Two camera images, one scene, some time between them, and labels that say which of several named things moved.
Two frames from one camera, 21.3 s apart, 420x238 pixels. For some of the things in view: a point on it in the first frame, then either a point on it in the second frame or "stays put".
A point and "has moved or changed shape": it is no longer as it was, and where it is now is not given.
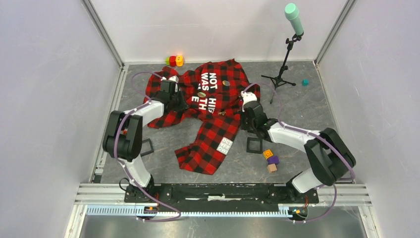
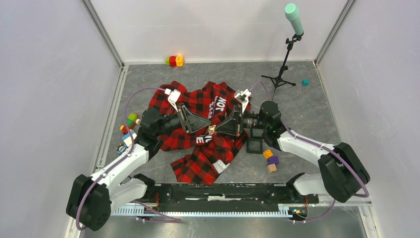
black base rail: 220,196 stays put
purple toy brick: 273,159 stays put
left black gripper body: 178,103 -> 172,122
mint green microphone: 291,12 stays put
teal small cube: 305,82 stays put
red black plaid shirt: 214,92 has moved or changed shape
